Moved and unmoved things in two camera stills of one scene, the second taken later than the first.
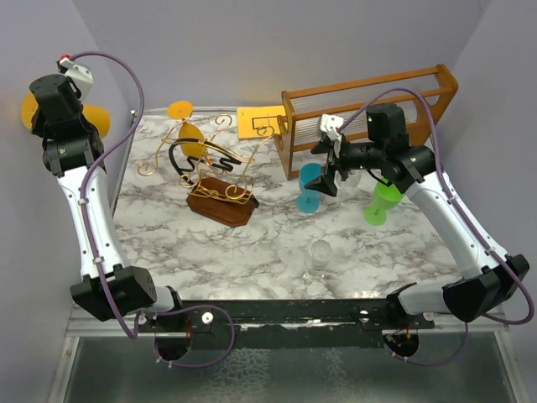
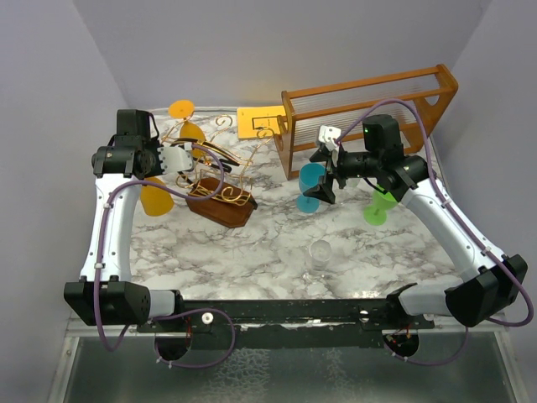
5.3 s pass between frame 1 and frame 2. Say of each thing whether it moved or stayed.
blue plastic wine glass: stayed
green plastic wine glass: stayed
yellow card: stayed
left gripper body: moved
